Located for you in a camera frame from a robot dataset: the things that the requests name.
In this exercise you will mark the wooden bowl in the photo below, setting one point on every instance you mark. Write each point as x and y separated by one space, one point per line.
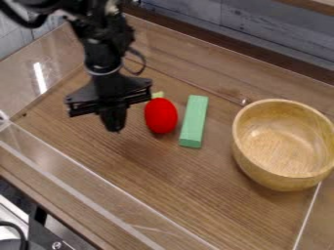
284 144

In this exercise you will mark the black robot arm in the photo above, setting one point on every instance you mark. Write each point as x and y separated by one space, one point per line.
99 24

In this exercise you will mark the clear acrylic front barrier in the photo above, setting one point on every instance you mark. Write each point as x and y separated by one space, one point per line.
102 212

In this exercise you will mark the red plush strawberry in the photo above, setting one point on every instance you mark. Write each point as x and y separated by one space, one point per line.
161 115

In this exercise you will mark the green foam block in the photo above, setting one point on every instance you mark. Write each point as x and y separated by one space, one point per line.
194 120

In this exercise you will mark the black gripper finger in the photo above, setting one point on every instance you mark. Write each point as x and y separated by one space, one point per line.
121 116
106 114

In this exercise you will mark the black metal table frame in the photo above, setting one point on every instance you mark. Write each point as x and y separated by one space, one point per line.
50 234

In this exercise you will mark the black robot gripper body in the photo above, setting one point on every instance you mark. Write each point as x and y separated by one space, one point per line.
107 92

